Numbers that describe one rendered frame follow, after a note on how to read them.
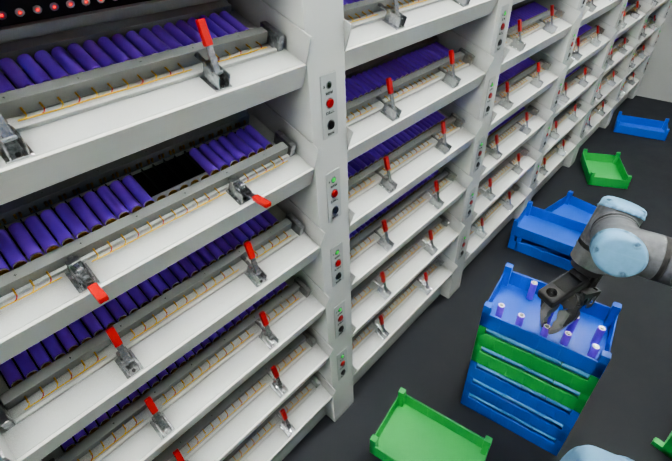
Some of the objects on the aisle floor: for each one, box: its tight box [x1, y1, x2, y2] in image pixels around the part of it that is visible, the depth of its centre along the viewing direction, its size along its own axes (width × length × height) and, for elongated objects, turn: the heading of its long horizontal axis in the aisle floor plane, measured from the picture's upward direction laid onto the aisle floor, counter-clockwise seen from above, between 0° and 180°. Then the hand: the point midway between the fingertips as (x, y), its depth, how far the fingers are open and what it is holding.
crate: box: [460, 390, 564, 456], centre depth 139 cm, size 30×20×8 cm
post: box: [222, 0, 354, 422], centre depth 94 cm, size 20×9×181 cm, turn 50°
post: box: [435, 0, 521, 299], centre depth 134 cm, size 20×9×181 cm, turn 50°
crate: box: [370, 387, 493, 461], centre depth 127 cm, size 30×20×8 cm
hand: (546, 327), depth 109 cm, fingers closed, pressing on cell
